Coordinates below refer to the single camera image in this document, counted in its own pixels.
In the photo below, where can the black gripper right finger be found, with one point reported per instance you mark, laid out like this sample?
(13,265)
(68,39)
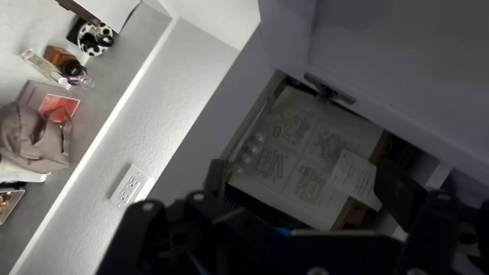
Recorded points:
(438,225)

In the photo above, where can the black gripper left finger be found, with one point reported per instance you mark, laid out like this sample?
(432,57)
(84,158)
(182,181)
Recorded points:
(203,234)

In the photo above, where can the white cabinet door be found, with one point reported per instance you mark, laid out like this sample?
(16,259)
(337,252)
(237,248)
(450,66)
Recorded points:
(418,68)

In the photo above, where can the printed paper bag in cabinet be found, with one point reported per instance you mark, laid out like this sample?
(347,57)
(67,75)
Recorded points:
(310,159)

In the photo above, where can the pink box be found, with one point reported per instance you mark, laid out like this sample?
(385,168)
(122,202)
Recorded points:
(58,107)

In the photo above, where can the crumpled brown paper bag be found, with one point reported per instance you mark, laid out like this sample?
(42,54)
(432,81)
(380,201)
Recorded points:
(33,141)

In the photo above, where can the black and white mug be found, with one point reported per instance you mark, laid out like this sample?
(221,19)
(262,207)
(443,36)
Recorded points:
(93,39)

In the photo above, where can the white wall outlet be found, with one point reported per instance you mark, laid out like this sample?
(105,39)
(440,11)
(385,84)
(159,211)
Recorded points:
(128,187)

